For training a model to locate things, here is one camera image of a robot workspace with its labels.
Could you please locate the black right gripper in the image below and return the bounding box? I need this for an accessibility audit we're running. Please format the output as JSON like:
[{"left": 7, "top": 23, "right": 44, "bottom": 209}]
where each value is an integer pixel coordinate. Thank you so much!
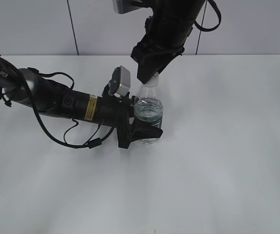
[{"left": 131, "top": 24, "right": 193, "bottom": 84}]

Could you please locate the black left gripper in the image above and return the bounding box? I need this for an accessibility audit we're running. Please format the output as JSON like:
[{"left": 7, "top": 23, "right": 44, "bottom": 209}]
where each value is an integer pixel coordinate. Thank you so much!
[{"left": 100, "top": 94, "right": 163, "bottom": 149}]

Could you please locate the clear plastic water bottle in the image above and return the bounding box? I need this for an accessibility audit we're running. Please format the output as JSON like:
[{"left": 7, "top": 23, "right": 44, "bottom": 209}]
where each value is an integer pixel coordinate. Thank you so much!
[{"left": 133, "top": 82, "right": 164, "bottom": 145}]

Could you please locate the white green bottle cap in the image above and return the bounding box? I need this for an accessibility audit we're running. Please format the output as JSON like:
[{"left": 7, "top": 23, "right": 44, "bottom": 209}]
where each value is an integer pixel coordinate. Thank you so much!
[{"left": 145, "top": 72, "right": 159, "bottom": 87}]

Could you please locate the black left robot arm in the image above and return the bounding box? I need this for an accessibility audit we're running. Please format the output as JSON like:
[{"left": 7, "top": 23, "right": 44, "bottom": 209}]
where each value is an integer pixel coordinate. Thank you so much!
[{"left": 0, "top": 56, "right": 163, "bottom": 149}]

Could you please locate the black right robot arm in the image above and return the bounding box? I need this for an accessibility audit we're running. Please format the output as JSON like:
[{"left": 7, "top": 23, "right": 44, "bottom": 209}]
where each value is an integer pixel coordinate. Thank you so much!
[{"left": 131, "top": 0, "right": 205, "bottom": 84}]

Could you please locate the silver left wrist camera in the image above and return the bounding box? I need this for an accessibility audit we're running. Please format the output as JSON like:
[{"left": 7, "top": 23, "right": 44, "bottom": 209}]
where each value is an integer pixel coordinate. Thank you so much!
[{"left": 109, "top": 66, "right": 131, "bottom": 97}]

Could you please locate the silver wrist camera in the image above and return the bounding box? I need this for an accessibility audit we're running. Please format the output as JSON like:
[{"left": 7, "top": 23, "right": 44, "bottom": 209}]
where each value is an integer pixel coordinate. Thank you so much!
[
  {"left": 109, "top": 66, "right": 131, "bottom": 97},
  {"left": 112, "top": 0, "right": 142, "bottom": 15}
]

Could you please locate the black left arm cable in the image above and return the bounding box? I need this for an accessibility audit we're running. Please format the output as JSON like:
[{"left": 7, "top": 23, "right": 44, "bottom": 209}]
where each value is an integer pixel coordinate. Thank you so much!
[{"left": 0, "top": 55, "right": 116, "bottom": 149}]

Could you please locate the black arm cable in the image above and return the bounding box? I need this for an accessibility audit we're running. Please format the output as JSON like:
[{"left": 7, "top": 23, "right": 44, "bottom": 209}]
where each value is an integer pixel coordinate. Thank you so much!
[
  {"left": 0, "top": 55, "right": 116, "bottom": 149},
  {"left": 193, "top": 0, "right": 222, "bottom": 32}
]

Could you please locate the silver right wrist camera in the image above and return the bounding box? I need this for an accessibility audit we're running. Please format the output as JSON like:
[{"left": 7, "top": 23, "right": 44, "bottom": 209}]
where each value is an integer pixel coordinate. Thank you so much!
[{"left": 112, "top": 0, "right": 142, "bottom": 15}]

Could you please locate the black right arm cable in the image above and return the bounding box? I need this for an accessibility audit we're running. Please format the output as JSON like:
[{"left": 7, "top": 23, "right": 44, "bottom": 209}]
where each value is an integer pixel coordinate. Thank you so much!
[{"left": 193, "top": 0, "right": 222, "bottom": 32}]

